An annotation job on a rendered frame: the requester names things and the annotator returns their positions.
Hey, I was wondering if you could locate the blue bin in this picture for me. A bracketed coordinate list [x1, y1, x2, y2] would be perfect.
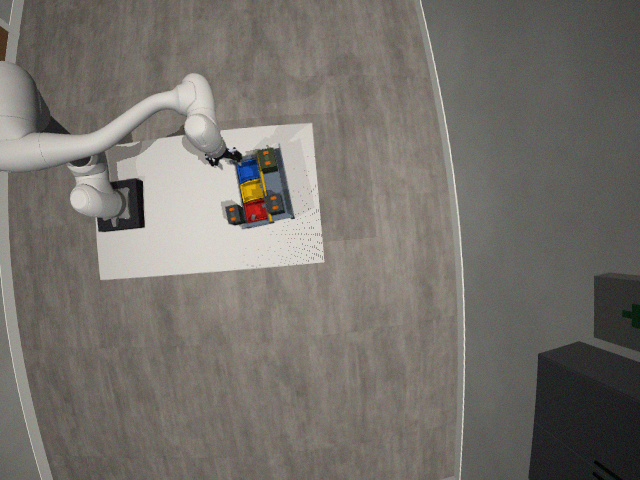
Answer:
[237, 159, 260, 184]

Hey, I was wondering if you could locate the yellow open bin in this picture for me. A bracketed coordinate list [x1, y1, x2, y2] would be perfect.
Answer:
[240, 179, 264, 204]

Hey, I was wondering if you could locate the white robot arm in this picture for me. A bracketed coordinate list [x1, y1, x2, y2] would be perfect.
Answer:
[0, 61, 226, 227]

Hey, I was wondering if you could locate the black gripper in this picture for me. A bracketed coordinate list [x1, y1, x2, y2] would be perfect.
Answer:
[205, 147, 243, 170]

